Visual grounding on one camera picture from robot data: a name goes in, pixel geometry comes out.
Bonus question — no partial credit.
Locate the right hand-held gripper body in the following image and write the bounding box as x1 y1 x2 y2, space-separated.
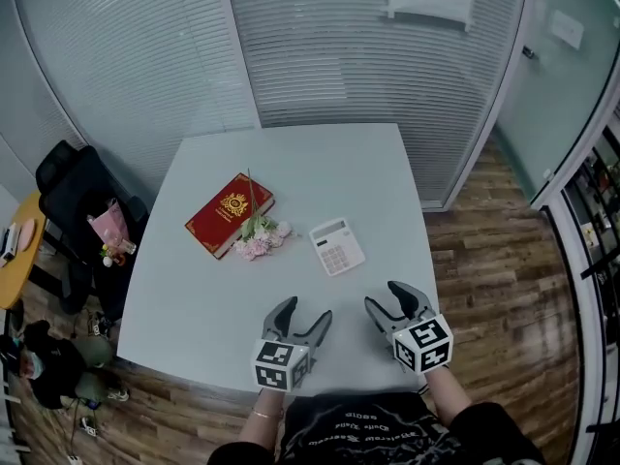
387 312 454 375

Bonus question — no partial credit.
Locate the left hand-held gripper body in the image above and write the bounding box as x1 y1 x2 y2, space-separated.
250 329 319 394

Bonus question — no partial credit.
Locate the white calculator with pink keys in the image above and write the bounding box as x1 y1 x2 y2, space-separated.
308 217 367 278

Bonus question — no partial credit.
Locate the person's left forearm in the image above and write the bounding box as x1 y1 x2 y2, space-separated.
235 387 288 455

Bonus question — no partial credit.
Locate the person's right forearm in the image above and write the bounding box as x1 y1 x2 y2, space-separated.
419 365 474 428

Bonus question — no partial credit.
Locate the white square table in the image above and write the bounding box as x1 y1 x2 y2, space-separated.
117 122 442 397

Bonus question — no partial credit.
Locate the pink flower bunch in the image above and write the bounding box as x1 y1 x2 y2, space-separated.
233 168 295 263

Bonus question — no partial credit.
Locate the red hardcover book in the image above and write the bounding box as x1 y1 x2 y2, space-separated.
183 171 277 262

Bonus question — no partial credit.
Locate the black metal railing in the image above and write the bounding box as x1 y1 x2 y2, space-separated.
536 112 620 465

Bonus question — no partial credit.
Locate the black office chair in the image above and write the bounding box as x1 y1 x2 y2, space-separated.
35 139 152 326

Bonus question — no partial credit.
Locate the round wooden table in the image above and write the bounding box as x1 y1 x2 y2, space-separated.
0 190 47 311

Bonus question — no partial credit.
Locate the pink plate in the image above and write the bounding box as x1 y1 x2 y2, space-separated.
15 217 38 252

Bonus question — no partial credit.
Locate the white device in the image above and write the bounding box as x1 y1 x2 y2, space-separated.
0 221 18 266

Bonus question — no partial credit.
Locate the small paper on glass door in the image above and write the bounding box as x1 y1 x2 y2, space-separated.
548 9 585 50

